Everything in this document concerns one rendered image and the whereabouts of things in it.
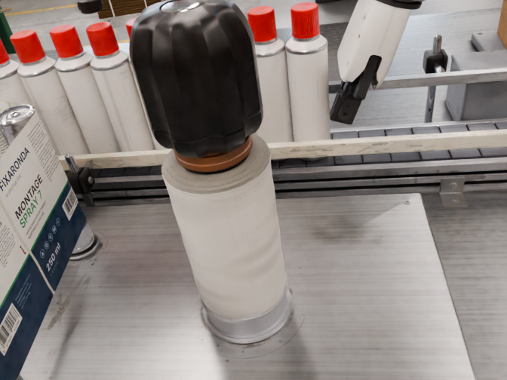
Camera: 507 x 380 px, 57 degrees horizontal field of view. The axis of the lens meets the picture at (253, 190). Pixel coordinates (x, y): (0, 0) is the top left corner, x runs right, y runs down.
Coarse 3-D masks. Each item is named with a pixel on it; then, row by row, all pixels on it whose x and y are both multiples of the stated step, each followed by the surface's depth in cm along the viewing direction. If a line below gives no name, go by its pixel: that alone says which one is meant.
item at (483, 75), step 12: (444, 72) 64; (456, 72) 63; (468, 72) 63; (480, 72) 63; (492, 72) 62; (504, 72) 62; (336, 84) 65; (384, 84) 65; (396, 84) 64; (408, 84) 64; (420, 84) 64; (432, 84) 64; (444, 84) 64
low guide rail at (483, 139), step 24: (288, 144) 63; (312, 144) 63; (336, 144) 62; (360, 144) 62; (384, 144) 61; (408, 144) 61; (432, 144) 61; (456, 144) 61; (480, 144) 60; (504, 144) 60; (96, 168) 68
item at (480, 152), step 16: (400, 128) 69; (416, 128) 69; (432, 128) 68; (448, 128) 68; (464, 128) 67; (480, 128) 67; (496, 128) 67; (288, 160) 67; (320, 160) 66; (336, 160) 65; (352, 160) 65; (368, 160) 64; (384, 160) 64; (400, 160) 63; (416, 160) 63; (432, 160) 63; (96, 176) 70; (112, 176) 69
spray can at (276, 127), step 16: (256, 16) 55; (272, 16) 56; (256, 32) 56; (272, 32) 57; (256, 48) 57; (272, 48) 57; (272, 64) 58; (272, 80) 59; (272, 96) 60; (288, 96) 62; (272, 112) 62; (288, 112) 63; (272, 128) 63; (288, 128) 64; (272, 160) 66
